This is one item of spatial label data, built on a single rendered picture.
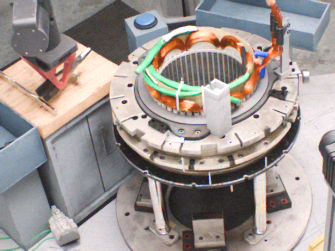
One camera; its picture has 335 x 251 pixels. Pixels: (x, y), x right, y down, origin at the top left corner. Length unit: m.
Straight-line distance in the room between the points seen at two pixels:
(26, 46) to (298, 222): 0.62
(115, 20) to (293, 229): 2.11
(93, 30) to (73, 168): 1.97
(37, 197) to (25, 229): 0.07
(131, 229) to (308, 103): 0.52
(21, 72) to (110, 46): 1.81
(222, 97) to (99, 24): 2.27
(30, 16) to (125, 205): 0.51
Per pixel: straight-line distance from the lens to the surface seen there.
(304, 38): 1.40
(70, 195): 1.40
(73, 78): 1.32
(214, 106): 1.09
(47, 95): 1.27
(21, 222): 1.39
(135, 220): 1.42
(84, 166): 1.39
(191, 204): 1.45
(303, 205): 1.42
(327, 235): 0.78
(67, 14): 3.46
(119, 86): 1.25
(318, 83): 1.71
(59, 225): 1.42
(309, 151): 1.55
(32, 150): 1.28
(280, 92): 1.19
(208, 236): 1.33
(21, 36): 1.10
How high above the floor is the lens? 1.89
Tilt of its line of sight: 43 degrees down
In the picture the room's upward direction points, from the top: 8 degrees counter-clockwise
